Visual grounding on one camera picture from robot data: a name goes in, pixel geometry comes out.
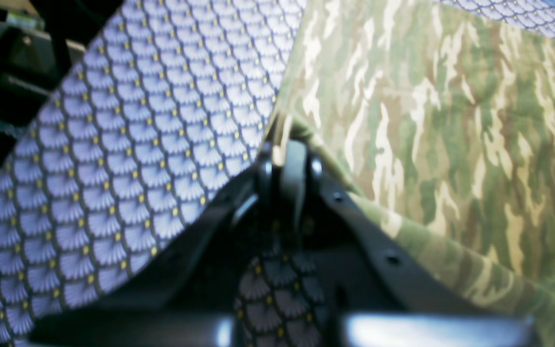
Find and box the camouflage T-shirt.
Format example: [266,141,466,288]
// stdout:
[275,0,555,347]

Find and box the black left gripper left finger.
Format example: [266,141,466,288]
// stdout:
[32,145,297,347]

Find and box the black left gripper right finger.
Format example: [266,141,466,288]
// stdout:
[291,145,536,347]

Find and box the fan pattern tablecloth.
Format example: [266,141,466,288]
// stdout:
[0,0,545,347]

